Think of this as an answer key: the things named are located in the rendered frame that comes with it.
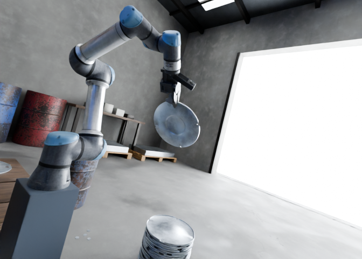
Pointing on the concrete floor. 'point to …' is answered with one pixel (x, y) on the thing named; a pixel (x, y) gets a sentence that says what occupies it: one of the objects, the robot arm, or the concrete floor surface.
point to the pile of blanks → (162, 249)
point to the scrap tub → (82, 178)
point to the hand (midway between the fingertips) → (176, 105)
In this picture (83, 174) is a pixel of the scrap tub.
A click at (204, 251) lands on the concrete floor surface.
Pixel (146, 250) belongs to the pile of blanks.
